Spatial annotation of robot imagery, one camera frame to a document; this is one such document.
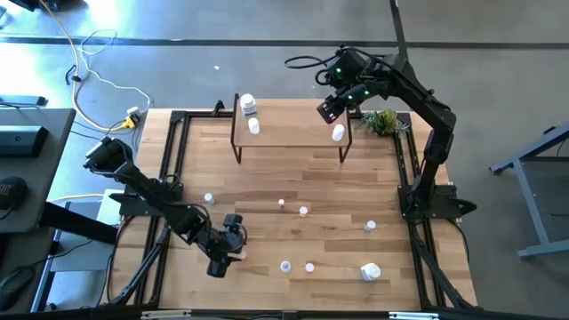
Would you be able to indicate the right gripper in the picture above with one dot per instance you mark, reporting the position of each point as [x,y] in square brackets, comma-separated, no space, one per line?
[331,111]

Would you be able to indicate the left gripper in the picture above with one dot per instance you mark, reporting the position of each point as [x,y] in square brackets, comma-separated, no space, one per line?
[226,242]

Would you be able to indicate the white oblong pill bottle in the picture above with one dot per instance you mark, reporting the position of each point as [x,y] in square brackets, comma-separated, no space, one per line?
[338,132]
[253,125]

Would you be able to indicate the clear jar with coloured pills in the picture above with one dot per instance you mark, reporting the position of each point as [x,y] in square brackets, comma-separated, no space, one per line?
[285,266]

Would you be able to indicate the green vial white cap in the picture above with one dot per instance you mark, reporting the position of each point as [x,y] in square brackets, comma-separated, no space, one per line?
[370,226]
[209,198]

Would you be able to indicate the thin amber vial white cap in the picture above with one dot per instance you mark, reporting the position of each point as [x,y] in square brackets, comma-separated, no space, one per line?
[281,202]

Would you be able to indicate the yellow vial white cap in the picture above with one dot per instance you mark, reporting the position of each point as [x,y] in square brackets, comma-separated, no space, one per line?
[303,210]

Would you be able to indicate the large white labelled bottle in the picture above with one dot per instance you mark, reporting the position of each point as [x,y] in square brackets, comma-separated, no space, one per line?
[248,104]
[370,271]

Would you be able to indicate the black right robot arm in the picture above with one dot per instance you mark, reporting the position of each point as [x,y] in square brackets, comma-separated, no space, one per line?
[438,115]

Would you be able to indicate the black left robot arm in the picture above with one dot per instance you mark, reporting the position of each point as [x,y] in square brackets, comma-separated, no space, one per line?
[146,184]

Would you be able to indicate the wooden shelf black metal legs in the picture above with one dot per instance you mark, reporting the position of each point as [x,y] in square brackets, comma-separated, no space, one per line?
[289,129]

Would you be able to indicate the small green potted plant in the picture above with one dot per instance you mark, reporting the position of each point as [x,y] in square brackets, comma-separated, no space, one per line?
[383,122]

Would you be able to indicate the white box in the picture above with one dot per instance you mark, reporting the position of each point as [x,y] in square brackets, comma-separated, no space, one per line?
[106,212]

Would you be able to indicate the black desk foot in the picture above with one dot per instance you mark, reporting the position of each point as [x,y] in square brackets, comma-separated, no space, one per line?
[80,224]

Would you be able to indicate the yellow plug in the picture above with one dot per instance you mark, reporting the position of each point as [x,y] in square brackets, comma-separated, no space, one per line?
[129,123]

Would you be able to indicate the white power adapter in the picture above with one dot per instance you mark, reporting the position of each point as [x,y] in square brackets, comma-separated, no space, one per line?
[132,109]

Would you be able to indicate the grey desk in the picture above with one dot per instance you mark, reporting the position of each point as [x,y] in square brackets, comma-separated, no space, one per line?
[49,169]

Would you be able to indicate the black computer mouse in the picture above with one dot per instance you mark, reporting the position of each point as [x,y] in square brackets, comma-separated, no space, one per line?
[15,284]

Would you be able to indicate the black rectangular device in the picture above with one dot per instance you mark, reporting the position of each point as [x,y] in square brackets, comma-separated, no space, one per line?
[22,140]

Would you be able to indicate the black flat panel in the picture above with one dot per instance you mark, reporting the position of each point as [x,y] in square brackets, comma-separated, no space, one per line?
[22,100]

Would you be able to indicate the silver bracket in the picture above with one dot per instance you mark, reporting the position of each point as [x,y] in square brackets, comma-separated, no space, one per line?
[164,314]
[413,316]

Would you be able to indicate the grey metal table frame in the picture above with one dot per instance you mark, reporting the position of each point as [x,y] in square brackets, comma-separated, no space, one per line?
[533,149]

